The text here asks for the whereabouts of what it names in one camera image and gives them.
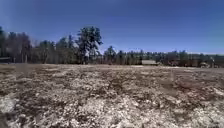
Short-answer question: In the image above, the dry brown grass field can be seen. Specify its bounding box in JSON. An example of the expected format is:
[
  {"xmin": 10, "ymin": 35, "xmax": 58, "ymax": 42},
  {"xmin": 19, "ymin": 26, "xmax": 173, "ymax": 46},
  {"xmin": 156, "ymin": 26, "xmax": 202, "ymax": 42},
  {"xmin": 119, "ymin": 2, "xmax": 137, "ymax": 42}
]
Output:
[{"xmin": 0, "ymin": 63, "xmax": 224, "ymax": 128}]

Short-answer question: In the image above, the tall dark pine tree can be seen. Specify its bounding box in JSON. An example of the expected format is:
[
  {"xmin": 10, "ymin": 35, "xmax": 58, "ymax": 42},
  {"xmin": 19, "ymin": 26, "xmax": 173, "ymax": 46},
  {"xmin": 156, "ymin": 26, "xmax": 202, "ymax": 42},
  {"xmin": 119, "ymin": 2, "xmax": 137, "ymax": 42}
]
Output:
[{"xmin": 75, "ymin": 26, "xmax": 104, "ymax": 65}]

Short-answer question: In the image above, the low grey-roofed building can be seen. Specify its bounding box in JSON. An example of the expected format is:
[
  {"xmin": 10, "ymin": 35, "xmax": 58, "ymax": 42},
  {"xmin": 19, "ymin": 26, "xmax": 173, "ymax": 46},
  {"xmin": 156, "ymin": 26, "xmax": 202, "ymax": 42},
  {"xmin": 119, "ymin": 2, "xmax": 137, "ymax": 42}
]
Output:
[{"xmin": 141, "ymin": 59, "xmax": 160, "ymax": 66}]

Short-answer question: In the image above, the wood of trees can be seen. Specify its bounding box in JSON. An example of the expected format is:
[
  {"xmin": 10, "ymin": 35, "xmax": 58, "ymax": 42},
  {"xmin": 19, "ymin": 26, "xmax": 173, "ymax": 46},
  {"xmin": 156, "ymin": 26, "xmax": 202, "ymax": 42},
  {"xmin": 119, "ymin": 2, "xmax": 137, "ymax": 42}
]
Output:
[{"xmin": 0, "ymin": 26, "xmax": 224, "ymax": 69}]

